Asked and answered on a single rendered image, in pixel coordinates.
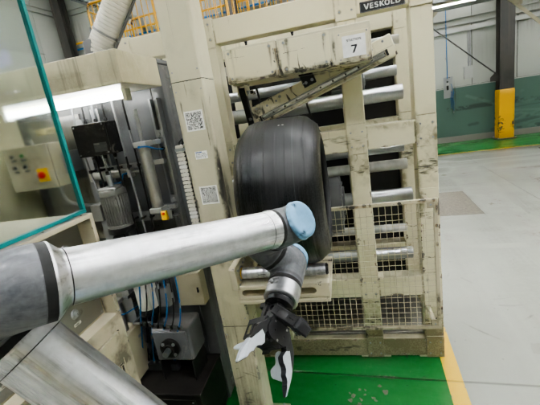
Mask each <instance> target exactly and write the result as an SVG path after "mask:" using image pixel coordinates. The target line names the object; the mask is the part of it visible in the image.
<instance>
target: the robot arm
mask: <svg viewBox="0 0 540 405"><path fill-rule="evenodd" d="M315 226H316V225H315V219H314V216H313V213H312V211H311V210H310V209H309V208H308V207H307V206H306V205H305V204H304V203H302V202H299V201H294V202H289V203H288V204H287V205H286V206H284V207H281V208H276V209H271V210H266V211H263V212H260V213H255V214H250V215H242V216H238V217H233V218H229V219H220V220H215V221H211V222H206V223H198V224H194V225H189V226H184V227H176V228H171V229H167V230H162V231H154V232H150V233H145V234H140V235H132V236H127V237H123V238H118V239H110V240H105V241H100V242H96V243H88V244H83V245H79V246H74V247H66V248H58V247H55V246H54V245H52V244H50V243H48V242H47V241H41V242H36V243H27V244H24V245H19V246H15V247H9V248H6V249H3V250H0V383H1V384H3V385H4V386H5V387H7V388H9V389H10V390H12V391H13V392H14V393H15V394H17V395H19V396H20V397H21V398H23V399H25V400H26V401H27V402H28V403H30V404H31V405H167V404H166V403H164V402H163V401H162V400H161V399H159V398H158V397H157V396H156V395H155V394H153V393H152V392H151V391H149V390H148V389H147V388H145V387H144V386H142V385H141V384H140V383H139V382H138V381H137V380H135V379H134V378H133V377H131V376H130V375H129V374H127V373H126V372H125V371H123V370H122V369H121V368H120V367H119V366H117V365H116V364H115V363H114V362H112V361H111V360H109V359H108V358H107V357H105V356H104V355H103V354H102V353H101V352H100V351H98V350H97V349H95V348H94V347H93V346H91V345H90V344H89V343H88V342H86V341H85V340H84V339H83V338H82V337H80V336H79V335H78V334H76V333H75V332H74V331H72V330H71V329H69V328H68V327H67V326H66V325H65V324H64V323H62V322H61V321H60V319H61V318H62V316H63V315H64V314H65V313H66V312H67V310H68V308H70V307H71V306H72V305H77V304H80V303H83V302H86V301H91V300H95V299H97V298H101V297H106V296H108V295H112V294H114V293H119V292H123V291H125V290H129V289H131V288H136V287H140V286H142V285H146V284H151V283H154V282H157V281H160V280H165V279H168V278H171V277H174V276H179V275H182V274H185V273H188V272H193V271H196V270H199V269H202V268H207V267H210V266H214V265H216V264H221V263H225V262H227V261H231V260H236V259H238V258H242V257H245V256H249V257H250V258H252V259H253V260H254V261H255V262H256V263H258V264H259V265H260V266H262V267H263V268H264V269H266V270H267V271H268V272H270V276H269V278H268V284H267V287H266V289H265V292H264V299H265V302H264V303H261V304H260V309H262V313H261V315H260V317H257V318H254V319H251V320H249V322H248V325H247V329H246V331H245V334H244V336H243V340H245V341H244V342H241V343H239V344H237V345H236V346H234V350H238V351H239V352H238V354H237V356H236V360H235V362H236V363H237V362H240V361H242V360H243V359H245V358H246V357H247V356H248V355H249V354H250V352H252V351H254V350H255V348H256V347H257V348H260V349H261V350H262V351H263V353H262V354H269V353H270V352H271V350H279V349H281V352H280V351H277V352H276V354H275V359H276V364H275V366H274V367H273V368H272V369H271V376H272V378H273V379H275V380H278V381H281V382H282V391H283V397H284V398H285V397H287V395H288V389H289V386H290V382H291V378H292V372H293V361H294V351H293V344H292V341H291V334H290V331H289V330H290V329H291V330H292V331H293V332H294V333H296V334H298V335H299V336H303V337H304V338H306V337H307V336H308V334H309V332H310V331H311V329H312V328H311V327H310V326H309V323H308V322H307V321H306V320H305V319H304V318H303V317H300V316H299V315H298V316H297V315H295V314H293V313H292V310H293V309H295V308H296V307H297V306H298V302H299V299H300V295H301V288H302V285H303V280H304V277H305V271H306V270H307V267H308V254H307V252H306V250H305V249H304V248H303V247H302V246H301V245H299V244H297V243H298V242H300V241H302V240H306V239H308V238H309V237H310V236H311V235H312V234H313V233H314V231H315ZM250 325H252V327H251V330H250V333H249V334H247V332H248V328H249V326H250ZM289 327H290V328H289ZM281 347H282V348H281Z"/></svg>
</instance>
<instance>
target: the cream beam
mask: <svg viewBox="0 0 540 405"><path fill-rule="evenodd" d="M363 32H365V36H366V54H365V55H357V56H353V57H348V58H344V59H343V50H342V37H343V36H347V35H355V34H359V33H363ZM223 55H224V60H225V64H226V69H227V78H228V83H229V85H232V86H234V85H238V84H250V85H249V86H248V87H250V86H254V85H259V84H267V83H271V82H277V81H282V80H290V79H294V78H299V76H298V75H301V74H306V73H310V72H312V73H313V74H314V73H318V72H326V71H331V70H335V69H340V68H348V67H353V66H358V65H362V64H367V63H369V62H370V61H371V60H372V59H373V55H372V44H371V33H370V20H366V21H361V22H355V23H351V24H346V25H342V26H338V27H331V28H327V29H323V30H319V31H312V32H308V33H304V34H299V35H292V36H288V37H284V38H280V39H273V40H268V41H264V42H261V43H253V44H249V45H245V46H241V47H234V48H230V49H226V50H223Z"/></svg>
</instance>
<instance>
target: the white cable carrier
mask: <svg viewBox="0 0 540 405"><path fill-rule="evenodd" d="M184 147H185V146H184V144H183V145H176V146H175V149H180V148H184ZM176 153H178V154H177V157H179V158H178V161H181V162H179V163H178V164H179V165H182V166H179V168H180V169H182V170H180V172H181V173H182V174H181V176H182V177H183V178H182V180H183V181H184V182H183V185H184V188H187V189H185V192H186V196H187V197H186V200H187V203H189V204H188V207H189V212H190V215H191V216H190V218H191V219H192V220H191V222H193V223H192V225H194V224H198V223H201V221H200V217H199V212H198V205H197V202H196V197H195V194H194V187H193V183H192V179H191V175H190V168H189V164H188V160H187V156H186V152H185V151H180V152H176ZM185 184H186V185H185ZM188 199H189V200H188Z"/></svg>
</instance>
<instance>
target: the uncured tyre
mask: <svg viewBox="0 0 540 405"><path fill-rule="evenodd" d="M282 123H285V124H284V126H281V127H276V125H277V124H282ZM233 184H234V195H235V207H236V212H237V217H238V216H242V215H250V214H255V213H260V212H263V211H266V210H271V209H276V208H281V207H284V206H286V205H287V204H288V203H291V202H294V201H299V202H302V203H304V204H305V205H306V206H307V207H308V208H309V209H310V210H311V211H312V213H313V216H314V219H315V225H316V226H315V231H314V233H313V234H312V235H311V236H310V237H309V238H308V239H306V240H302V241H300V242H298V243H297V244H299V245H301V246H302V247H303V248H304V249H305V250H306V252H307V254H308V264H314V263H316V262H319V261H322V260H323V259H324V258H325V257H326V256H327V255H328V254H329V253H330V251H331V244H332V234H333V228H332V212H331V202H330V192H329V178H328V171H327V165H326V158H325V148H324V144H323V140H322V137H321V132H320V129H319V126H318V124H317V123H316V122H314V121H312V120H311V119H309V118H308V117H304V116H294V117H285V118H279V119H274V120H268V121H258V122H256V123H254V124H252V125H249V126H248V127H247V128H246V130H245V131H244V132H243V134H242V135H241V137H240V138H239V140H238V142H237V145H236V147H235V156H234V165H233Z"/></svg>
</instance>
